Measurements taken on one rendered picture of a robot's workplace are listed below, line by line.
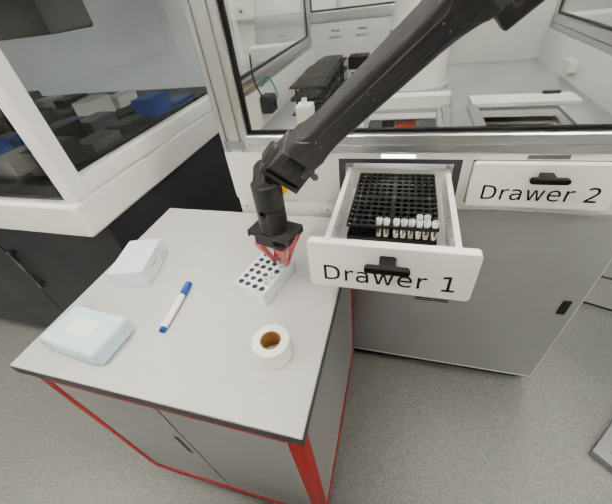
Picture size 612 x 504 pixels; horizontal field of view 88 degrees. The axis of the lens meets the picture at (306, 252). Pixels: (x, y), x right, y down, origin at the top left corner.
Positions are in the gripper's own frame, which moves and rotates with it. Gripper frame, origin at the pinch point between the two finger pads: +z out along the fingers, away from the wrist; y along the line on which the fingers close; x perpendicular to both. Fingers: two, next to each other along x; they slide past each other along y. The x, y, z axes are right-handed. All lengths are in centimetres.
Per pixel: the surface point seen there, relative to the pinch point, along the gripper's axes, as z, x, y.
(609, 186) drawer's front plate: -7, -42, -58
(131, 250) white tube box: 0.3, 12.1, 38.2
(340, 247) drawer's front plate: -10.9, 2.3, -16.1
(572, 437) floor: 81, -34, -83
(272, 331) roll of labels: 1.3, 16.0, -8.3
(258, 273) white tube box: 2.5, 3.7, 4.4
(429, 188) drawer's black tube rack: -8.9, -26.2, -24.5
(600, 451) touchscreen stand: 78, -32, -89
